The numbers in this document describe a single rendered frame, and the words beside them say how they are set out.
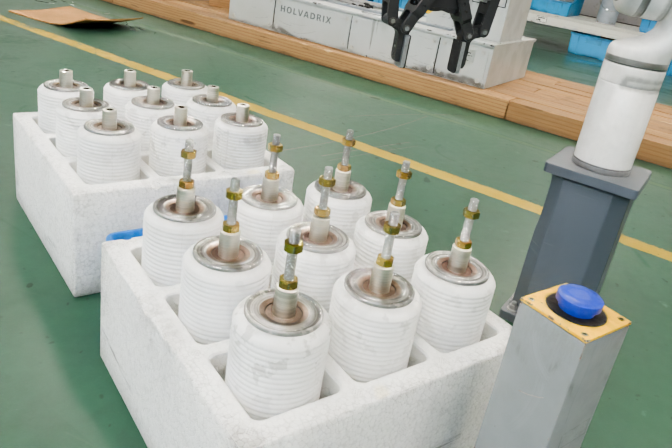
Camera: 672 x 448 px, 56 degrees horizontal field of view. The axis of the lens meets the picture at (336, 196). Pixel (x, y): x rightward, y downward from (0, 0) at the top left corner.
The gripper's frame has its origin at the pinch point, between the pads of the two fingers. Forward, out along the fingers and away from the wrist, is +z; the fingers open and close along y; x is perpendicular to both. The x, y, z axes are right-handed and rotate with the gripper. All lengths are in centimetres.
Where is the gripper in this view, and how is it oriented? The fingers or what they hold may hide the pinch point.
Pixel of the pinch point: (428, 58)
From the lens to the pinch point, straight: 75.7
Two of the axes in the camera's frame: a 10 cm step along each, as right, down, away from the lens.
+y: -9.6, -0.4, -2.9
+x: 2.5, 4.2, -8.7
